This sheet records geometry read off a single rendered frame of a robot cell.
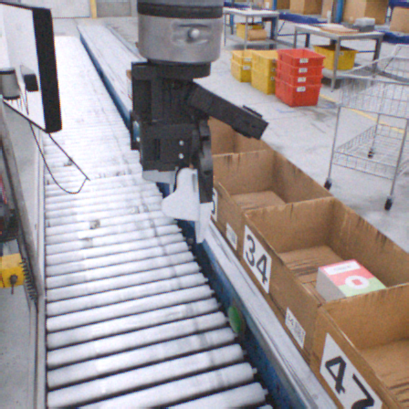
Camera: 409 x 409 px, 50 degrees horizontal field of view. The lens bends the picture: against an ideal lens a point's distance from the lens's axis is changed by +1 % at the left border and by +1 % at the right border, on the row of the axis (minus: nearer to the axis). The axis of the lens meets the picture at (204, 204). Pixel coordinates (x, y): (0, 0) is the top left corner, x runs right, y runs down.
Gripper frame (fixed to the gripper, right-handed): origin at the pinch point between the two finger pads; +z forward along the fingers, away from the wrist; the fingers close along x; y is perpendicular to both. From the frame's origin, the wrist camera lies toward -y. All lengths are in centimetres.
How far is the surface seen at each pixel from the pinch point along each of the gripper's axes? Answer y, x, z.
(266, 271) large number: -31, -28, 35
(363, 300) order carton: -40.4, -5.6, 28.5
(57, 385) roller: 21, -33, 62
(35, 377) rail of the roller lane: 26, -37, 62
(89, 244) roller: 6, -91, 60
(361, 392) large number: -29.3, 9.4, 33.8
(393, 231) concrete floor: -205, -151, 123
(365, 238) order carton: -60, -28, 31
